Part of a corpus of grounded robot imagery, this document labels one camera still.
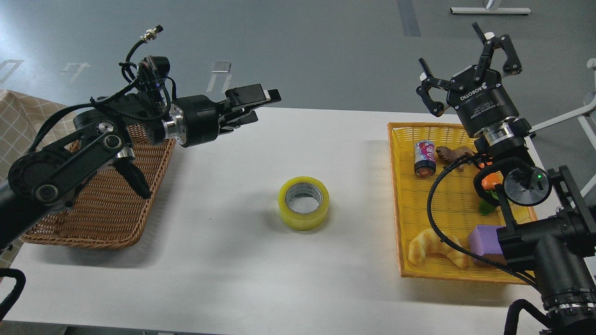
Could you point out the orange toy carrot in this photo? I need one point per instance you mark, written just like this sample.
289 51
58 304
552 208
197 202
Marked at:
488 184

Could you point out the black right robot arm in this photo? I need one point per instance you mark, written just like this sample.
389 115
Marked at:
549 229

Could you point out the small drink can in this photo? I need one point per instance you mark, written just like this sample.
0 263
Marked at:
424 158

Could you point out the white chair base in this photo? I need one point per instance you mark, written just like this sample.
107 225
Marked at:
586 117

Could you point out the toy croissant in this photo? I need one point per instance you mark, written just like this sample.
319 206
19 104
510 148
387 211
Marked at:
428 242

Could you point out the yellow plastic basket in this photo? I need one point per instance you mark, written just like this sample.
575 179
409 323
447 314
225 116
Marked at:
454 207

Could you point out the yellow tape roll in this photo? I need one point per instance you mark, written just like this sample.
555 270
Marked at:
303 203

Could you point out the brown toy animal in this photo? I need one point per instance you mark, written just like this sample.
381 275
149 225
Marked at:
448 156

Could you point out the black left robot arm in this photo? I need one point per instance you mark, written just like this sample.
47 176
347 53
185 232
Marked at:
78 141

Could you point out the white floor stand base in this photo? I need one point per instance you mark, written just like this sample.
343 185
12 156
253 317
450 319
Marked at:
490 7

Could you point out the purple foam block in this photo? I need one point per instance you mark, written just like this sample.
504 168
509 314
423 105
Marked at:
483 241

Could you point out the brown wicker basket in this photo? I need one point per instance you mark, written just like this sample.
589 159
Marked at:
108 214

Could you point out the beige checkered cloth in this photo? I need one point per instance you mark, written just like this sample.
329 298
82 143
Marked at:
21 117

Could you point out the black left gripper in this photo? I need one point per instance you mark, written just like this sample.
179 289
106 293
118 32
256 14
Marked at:
203 120

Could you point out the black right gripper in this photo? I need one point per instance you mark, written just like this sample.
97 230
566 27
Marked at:
482 104

